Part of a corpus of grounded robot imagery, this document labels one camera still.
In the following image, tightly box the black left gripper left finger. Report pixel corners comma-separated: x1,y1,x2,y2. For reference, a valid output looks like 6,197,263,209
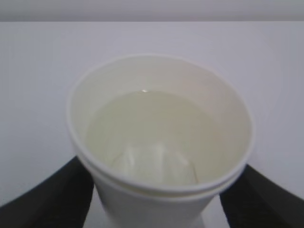
0,157,94,228

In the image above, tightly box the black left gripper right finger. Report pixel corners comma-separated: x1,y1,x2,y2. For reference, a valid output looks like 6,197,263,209
219,165,304,228

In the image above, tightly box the white paper cup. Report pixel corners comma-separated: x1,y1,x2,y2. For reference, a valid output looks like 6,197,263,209
66,55,256,228

